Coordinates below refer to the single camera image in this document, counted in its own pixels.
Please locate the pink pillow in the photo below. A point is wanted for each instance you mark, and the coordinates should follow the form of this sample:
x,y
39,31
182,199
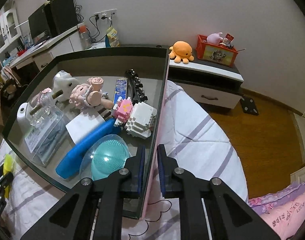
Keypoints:
x,y
283,211

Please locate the bottle with orange cap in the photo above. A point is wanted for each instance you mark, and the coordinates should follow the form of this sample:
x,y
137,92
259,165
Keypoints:
x,y
85,37

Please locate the orange octopus plush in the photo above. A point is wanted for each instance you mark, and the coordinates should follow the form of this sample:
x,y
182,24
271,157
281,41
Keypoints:
x,y
181,51

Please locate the white rounded plastic device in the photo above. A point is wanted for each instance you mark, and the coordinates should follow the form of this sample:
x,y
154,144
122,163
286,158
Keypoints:
x,y
24,118

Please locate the pink block figure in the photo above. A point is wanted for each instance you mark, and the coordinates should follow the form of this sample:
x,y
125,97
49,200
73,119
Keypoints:
x,y
122,111

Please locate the pink black storage box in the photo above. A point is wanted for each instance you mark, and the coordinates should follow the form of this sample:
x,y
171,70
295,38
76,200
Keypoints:
x,y
151,64

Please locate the black beaded hair clip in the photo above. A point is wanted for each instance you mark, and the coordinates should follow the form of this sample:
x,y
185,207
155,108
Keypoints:
x,y
135,88

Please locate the red toy crate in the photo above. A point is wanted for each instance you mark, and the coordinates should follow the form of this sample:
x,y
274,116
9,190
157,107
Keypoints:
x,y
215,53

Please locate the white low cabinet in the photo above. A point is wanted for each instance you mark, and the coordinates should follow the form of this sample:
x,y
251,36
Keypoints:
x,y
207,82

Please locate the pink plush toy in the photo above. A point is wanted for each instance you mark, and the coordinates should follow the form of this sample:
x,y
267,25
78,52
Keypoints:
x,y
215,38

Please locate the white block figure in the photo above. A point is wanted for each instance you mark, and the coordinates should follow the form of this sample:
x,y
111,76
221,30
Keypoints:
x,y
141,120

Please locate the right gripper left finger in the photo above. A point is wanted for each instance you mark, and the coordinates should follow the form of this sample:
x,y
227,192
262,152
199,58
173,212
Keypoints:
x,y
93,209

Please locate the black computer monitor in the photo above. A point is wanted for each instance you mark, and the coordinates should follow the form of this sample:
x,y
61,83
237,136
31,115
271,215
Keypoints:
x,y
38,24

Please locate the blue cylinder handle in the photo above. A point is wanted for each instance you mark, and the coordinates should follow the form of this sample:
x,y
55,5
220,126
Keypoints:
x,y
70,164

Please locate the white glass door cabinet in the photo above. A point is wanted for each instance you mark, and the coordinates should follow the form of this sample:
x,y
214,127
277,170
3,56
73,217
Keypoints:
x,y
9,28

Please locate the wall power strip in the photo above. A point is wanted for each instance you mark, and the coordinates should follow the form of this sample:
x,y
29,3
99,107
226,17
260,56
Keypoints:
x,y
105,13

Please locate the clear plastic box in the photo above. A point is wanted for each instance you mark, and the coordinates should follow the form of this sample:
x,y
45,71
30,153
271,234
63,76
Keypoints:
x,y
44,140

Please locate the black computer tower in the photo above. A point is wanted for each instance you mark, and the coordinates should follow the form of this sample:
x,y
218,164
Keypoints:
x,y
61,16

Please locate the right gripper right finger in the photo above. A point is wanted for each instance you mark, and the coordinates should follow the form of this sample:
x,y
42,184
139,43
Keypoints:
x,y
209,209

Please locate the snack bag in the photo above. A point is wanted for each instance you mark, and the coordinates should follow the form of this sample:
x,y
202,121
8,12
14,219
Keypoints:
x,y
111,39

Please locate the white desk with drawers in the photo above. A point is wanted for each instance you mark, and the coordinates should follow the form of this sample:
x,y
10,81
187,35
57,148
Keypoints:
x,y
44,53

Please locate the teal silicone brush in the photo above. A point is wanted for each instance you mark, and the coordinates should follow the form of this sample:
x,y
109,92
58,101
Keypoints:
x,y
107,155

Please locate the white striped bedspread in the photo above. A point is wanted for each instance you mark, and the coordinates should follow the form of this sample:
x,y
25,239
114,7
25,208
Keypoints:
x,y
189,135

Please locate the pink pig figurine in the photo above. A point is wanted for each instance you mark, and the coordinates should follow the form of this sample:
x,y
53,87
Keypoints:
x,y
90,95

